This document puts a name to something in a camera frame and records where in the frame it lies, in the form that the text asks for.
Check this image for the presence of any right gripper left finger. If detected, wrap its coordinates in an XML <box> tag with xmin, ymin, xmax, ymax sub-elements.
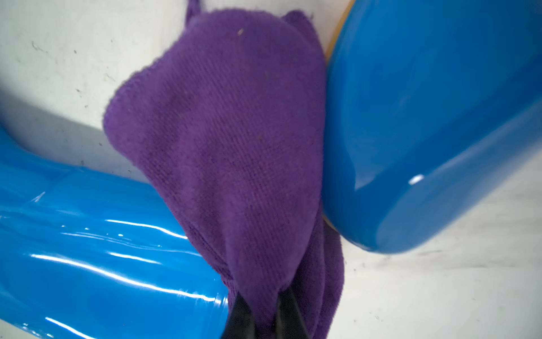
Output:
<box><xmin>220</xmin><ymin>294</ymin><xmax>256</xmax><ymax>339</ymax></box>

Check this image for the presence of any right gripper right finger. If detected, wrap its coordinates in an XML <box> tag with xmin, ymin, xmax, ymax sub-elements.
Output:
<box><xmin>275</xmin><ymin>288</ymin><xmax>309</xmax><ymax>339</ymax></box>

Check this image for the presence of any blue rubber boot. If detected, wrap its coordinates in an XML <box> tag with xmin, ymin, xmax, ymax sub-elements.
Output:
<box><xmin>0</xmin><ymin>0</ymin><xmax>542</xmax><ymax>339</ymax></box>

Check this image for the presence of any purple cloth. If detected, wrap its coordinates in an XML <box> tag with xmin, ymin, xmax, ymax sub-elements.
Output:
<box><xmin>103</xmin><ymin>1</ymin><xmax>344</xmax><ymax>338</ymax></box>

